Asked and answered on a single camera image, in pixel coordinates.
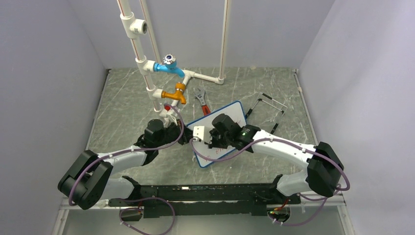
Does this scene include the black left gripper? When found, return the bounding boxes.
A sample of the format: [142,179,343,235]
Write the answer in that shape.
[155,119,194,147]

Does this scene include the blue framed whiteboard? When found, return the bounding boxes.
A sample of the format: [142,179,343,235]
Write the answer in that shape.
[187,100,247,159]

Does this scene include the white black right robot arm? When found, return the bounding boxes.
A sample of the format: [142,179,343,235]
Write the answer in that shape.
[209,114,344,203]

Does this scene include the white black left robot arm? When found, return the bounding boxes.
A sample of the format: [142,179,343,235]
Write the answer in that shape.
[57,119,193,210]

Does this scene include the black whiteboard stand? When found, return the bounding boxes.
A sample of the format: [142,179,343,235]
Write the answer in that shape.
[245,92,288,134]

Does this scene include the orange faucet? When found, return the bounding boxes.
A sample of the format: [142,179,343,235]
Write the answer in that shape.
[161,82,186,104]

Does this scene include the blue faucet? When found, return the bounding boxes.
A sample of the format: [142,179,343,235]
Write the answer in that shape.
[153,54,185,78]

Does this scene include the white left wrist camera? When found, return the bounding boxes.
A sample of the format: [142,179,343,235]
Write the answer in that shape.
[159,103,181,125]

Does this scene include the red handled adjustable wrench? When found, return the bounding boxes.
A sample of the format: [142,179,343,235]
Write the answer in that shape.
[194,88,211,116]

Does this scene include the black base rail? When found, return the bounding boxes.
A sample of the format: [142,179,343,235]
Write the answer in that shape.
[109,183,301,218]

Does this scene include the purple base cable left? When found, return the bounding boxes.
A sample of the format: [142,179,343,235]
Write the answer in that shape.
[118,198,176,235]

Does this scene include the white PVC pipe frame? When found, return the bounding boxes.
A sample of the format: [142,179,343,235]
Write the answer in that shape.
[117,0,231,123]

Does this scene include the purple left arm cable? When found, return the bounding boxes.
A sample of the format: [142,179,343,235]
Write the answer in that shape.
[68,103,185,207]

